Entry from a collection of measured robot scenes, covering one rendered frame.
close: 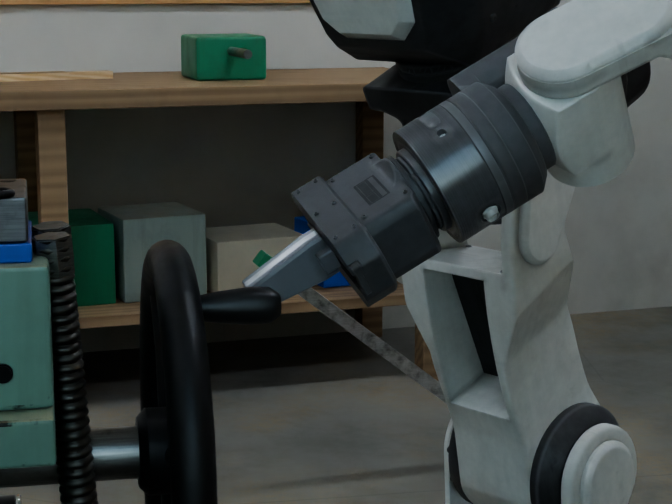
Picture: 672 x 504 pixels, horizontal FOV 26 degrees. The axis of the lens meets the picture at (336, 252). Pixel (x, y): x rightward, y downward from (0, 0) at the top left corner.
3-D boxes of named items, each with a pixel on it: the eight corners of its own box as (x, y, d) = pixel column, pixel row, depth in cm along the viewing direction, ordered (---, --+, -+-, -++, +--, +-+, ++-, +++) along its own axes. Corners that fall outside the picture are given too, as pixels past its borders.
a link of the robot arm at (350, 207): (391, 345, 95) (544, 249, 96) (330, 235, 90) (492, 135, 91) (329, 265, 106) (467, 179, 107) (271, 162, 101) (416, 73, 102)
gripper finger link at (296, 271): (240, 279, 97) (319, 230, 97) (261, 314, 98) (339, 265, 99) (246, 289, 95) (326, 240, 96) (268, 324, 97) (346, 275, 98)
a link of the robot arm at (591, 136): (527, 250, 101) (663, 165, 102) (495, 154, 93) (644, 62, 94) (446, 154, 108) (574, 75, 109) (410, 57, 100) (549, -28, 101)
